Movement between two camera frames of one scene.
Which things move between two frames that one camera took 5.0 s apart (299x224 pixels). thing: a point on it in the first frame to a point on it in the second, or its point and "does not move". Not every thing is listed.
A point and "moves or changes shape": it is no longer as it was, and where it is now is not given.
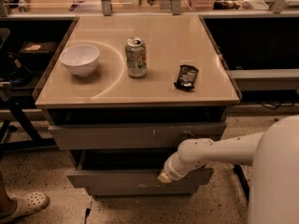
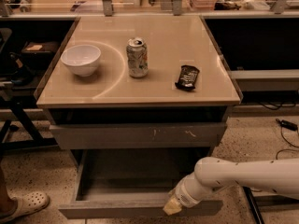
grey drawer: [127, 168] moves or changes shape
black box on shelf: [38, 50] does not move
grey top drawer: [132, 135] does not move
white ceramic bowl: [80, 59] does not move
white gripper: [169, 171] to [184, 196]
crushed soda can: [136, 57] does not move
